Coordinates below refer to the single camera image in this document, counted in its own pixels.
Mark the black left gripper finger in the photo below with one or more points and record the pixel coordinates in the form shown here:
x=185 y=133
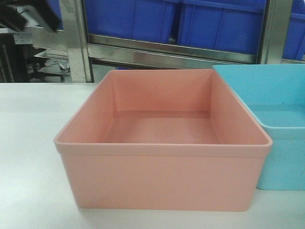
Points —
x=39 y=10

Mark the pink plastic box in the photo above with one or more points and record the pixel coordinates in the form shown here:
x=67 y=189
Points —
x=165 y=140

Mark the light blue plastic box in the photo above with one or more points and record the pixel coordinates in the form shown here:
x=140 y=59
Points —
x=275 y=95

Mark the large blue storage crate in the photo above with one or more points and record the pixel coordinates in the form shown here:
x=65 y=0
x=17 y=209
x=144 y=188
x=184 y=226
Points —
x=145 y=20

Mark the stainless steel shelf frame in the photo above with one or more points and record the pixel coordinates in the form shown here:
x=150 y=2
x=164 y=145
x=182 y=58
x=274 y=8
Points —
x=81 y=49

